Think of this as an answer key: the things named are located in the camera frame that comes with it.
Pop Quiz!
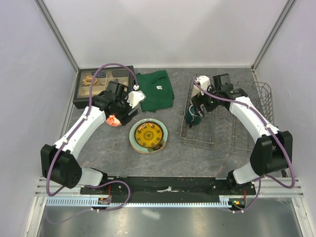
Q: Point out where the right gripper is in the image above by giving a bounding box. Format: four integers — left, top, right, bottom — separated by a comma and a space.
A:
191, 83, 221, 118

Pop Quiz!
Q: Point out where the white orange patterned bowl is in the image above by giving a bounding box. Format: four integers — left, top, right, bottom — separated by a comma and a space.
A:
106, 115, 121, 127

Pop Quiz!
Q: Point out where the light green flower plate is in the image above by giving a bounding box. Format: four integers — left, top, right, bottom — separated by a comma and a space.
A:
129, 118, 168, 154

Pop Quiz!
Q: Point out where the yellow small plate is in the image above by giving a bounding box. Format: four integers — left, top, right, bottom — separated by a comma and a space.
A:
134, 121, 163, 148

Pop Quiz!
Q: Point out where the beige bird pattern plate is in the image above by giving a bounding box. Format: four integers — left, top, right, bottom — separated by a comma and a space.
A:
130, 140, 167, 154

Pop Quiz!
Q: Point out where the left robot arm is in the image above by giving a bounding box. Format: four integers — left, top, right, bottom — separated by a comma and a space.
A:
40, 80, 146, 194

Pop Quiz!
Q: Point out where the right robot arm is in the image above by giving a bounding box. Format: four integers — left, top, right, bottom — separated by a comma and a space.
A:
191, 74, 296, 195

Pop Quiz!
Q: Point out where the dark green mug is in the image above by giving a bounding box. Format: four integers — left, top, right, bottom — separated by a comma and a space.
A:
185, 105, 202, 128

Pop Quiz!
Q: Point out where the beige ceramic cup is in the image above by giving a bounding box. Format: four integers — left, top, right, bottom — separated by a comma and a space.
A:
190, 85, 200, 105

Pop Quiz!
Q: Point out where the green folded t-shirt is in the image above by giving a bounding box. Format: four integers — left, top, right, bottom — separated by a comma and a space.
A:
136, 70, 174, 113

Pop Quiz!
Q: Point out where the black compartment box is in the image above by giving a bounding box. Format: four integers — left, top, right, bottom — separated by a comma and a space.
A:
73, 66, 134, 109

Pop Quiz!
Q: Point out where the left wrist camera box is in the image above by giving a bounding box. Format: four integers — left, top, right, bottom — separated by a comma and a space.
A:
126, 85, 146, 109

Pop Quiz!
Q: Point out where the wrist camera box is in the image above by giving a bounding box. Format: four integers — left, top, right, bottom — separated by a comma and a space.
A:
194, 76, 211, 95
126, 85, 146, 109

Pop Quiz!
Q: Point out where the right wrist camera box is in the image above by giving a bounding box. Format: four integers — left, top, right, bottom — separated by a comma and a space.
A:
194, 76, 211, 95

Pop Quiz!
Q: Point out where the grey wire dish rack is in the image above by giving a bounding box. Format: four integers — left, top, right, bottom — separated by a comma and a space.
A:
180, 80, 274, 156

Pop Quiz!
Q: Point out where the gold bracelet coil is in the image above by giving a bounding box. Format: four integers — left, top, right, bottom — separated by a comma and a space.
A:
82, 75, 98, 87

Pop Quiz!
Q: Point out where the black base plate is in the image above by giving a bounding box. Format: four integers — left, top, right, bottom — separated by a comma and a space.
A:
80, 175, 256, 204

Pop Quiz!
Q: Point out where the blue white cable duct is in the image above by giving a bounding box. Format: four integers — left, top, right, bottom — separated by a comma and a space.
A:
45, 192, 233, 208

